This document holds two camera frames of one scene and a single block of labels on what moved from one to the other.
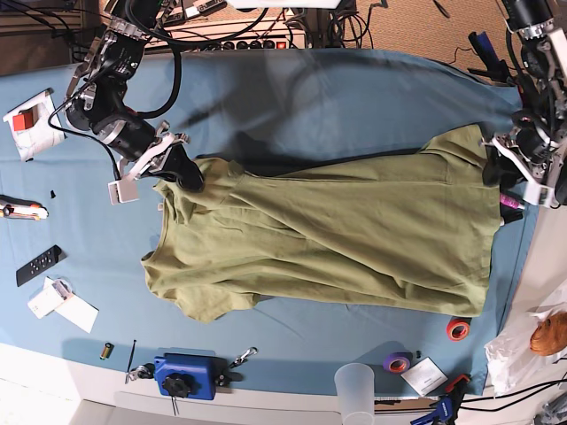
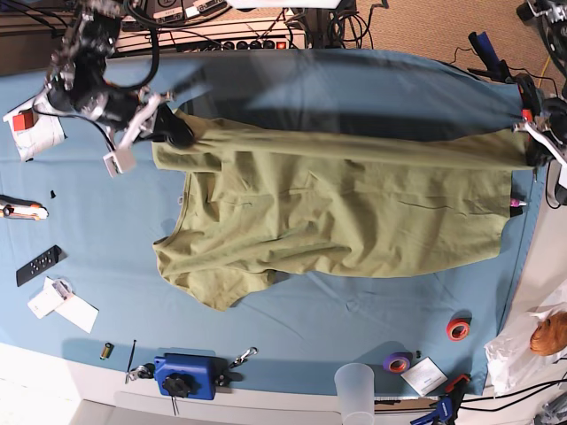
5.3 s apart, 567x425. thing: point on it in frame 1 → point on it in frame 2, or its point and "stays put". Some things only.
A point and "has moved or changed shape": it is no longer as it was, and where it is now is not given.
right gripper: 178,165 → 167,127
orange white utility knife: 11,207 stays put
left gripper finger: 497,168 → 536,154
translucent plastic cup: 355,384 stays put
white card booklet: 424,375 stays put
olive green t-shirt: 413,229 has moved or changed shape
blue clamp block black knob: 190,375 stays put
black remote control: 42,263 stays put
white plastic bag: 516,367 stays put
